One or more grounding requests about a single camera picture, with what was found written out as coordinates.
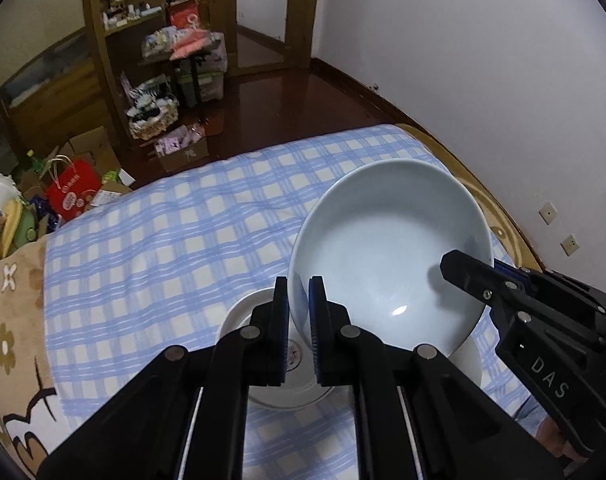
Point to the pink cloth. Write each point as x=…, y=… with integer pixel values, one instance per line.
x=190, y=45

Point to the pink clothing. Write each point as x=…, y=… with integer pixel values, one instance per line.
x=553, y=447

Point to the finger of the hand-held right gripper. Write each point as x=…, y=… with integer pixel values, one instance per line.
x=473, y=277
x=510, y=269

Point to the golden patterned bedsheet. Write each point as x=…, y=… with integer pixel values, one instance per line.
x=513, y=240

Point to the large white bowl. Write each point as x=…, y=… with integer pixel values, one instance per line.
x=383, y=260

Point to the wicker basket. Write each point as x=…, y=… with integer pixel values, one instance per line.
x=153, y=125

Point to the white ruffled doll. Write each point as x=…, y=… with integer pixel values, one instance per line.
x=0, y=187

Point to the pink packets on floor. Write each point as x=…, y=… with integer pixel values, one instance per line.
x=175, y=140

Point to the wooden corner shelf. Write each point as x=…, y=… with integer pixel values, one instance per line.
x=95, y=35

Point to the white wall socket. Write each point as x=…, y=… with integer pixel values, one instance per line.
x=548, y=214
x=570, y=245

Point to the brown floral blanket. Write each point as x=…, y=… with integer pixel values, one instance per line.
x=13, y=335

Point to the wooden door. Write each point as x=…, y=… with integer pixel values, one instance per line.
x=303, y=10

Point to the zebra striped plush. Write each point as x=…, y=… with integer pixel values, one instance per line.
x=148, y=92

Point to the red paper bag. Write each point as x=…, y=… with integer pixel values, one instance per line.
x=73, y=195

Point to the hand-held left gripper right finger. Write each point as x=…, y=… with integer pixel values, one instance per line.
x=314, y=330

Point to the yellow-green plush toy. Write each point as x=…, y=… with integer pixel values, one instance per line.
x=18, y=225

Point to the small folding table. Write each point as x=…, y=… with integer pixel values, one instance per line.
x=194, y=85

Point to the wooden wardrobe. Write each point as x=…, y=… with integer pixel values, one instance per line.
x=48, y=110

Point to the red box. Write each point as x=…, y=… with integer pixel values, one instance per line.
x=183, y=16

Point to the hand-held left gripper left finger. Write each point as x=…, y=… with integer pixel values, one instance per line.
x=282, y=330

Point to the white cherry plate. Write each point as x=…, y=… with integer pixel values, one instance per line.
x=299, y=367

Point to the grey-blue fleece cloth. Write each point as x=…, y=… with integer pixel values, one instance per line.
x=530, y=412

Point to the blue checked cloth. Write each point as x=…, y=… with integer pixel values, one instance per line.
x=158, y=260

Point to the clear storage bin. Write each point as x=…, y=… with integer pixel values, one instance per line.
x=210, y=85

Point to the green bottle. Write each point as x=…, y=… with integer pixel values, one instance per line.
x=34, y=160

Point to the cardboard box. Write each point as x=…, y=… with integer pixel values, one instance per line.
x=90, y=147

